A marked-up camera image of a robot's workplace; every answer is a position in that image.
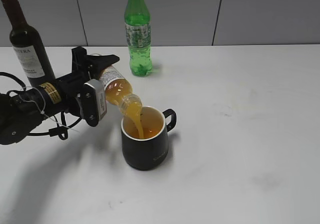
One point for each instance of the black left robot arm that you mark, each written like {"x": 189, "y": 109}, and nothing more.
{"x": 18, "y": 119}

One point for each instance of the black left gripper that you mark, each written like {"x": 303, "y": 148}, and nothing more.
{"x": 77, "y": 96}

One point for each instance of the dark red wine bottle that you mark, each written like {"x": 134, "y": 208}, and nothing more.
{"x": 28, "y": 46}

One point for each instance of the black mug white interior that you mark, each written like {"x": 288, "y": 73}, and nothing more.
{"x": 148, "y": 153}

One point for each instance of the white zip tie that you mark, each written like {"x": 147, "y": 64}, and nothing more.
{"x": 41, "y": 108}

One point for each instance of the NFC orange juice bottle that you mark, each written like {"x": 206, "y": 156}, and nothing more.
{"x": 119, "y": 92}

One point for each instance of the green plastic soda bottle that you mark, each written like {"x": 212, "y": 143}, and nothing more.
{"x": 138, "y": 36}

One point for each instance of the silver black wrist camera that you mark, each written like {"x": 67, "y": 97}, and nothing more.
{"x": 93, "y": 102}

